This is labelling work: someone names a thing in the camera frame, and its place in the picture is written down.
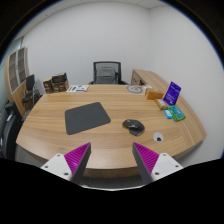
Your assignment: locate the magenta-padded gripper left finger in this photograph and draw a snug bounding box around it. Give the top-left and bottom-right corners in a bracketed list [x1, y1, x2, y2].
[40, 142, 92, 185]

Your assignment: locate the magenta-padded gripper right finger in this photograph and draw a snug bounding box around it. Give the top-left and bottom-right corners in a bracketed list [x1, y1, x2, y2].
[132, 142, 184, 185]

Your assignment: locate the black computer mouse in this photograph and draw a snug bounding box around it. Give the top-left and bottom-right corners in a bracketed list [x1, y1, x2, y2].
[121, 118, 146, 137]

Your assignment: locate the dark grey mouse pad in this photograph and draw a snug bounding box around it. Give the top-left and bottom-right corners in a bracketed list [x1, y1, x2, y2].
[64, 101, 112, 136]

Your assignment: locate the small blue packet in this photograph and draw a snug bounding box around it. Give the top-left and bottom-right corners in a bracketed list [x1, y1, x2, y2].
[163, 108, 174, 120]

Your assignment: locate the green packet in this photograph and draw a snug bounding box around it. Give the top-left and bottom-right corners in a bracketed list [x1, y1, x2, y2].
[167, 105, 187, 122]

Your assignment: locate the orange brown box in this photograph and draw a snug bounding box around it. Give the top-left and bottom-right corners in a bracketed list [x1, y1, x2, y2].
[144, 87, 165, 101]

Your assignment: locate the purple standing card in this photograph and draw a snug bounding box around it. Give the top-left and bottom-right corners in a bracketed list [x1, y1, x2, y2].
[162, 81, 183, 107]

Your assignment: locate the white green printed leaflet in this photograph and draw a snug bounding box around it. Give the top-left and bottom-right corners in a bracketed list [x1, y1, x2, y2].
[65, 84, 90, 93]

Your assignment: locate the black padded office chair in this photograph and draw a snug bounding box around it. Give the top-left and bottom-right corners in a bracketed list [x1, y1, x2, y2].
[0, 101, 24, 161]

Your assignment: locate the brown cardboard box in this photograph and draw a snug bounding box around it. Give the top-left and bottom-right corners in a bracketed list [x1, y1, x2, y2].
[42, 77, 55, 94]

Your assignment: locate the black printed cardboard box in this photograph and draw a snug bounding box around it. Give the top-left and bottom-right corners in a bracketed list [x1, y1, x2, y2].
[51, 72, 70, 93]

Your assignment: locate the wooden side cabinet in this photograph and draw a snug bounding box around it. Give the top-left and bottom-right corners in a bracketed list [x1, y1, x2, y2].
[130, 68, 168, 88]

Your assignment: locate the grey backpack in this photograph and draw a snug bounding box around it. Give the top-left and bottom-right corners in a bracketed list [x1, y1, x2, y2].
[96, 66, 116, 84]

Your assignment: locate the small black chair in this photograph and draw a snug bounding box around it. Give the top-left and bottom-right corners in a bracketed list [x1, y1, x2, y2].
[21, 74, 42, 111]

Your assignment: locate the wooden shelf unit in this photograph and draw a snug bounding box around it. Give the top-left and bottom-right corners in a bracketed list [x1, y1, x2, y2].
[3, 46, 31, 118]

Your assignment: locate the black mesh office chair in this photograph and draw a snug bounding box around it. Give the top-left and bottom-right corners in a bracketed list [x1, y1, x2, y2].
[88, 60, 129, 86]

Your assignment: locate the round silver cable grommet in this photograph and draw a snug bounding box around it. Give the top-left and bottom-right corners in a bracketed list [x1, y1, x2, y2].
[152, 131, 165, 144]

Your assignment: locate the coiled cable in clear bag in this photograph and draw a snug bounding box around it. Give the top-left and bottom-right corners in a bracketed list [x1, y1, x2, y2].
[125, 84, 146, 95]

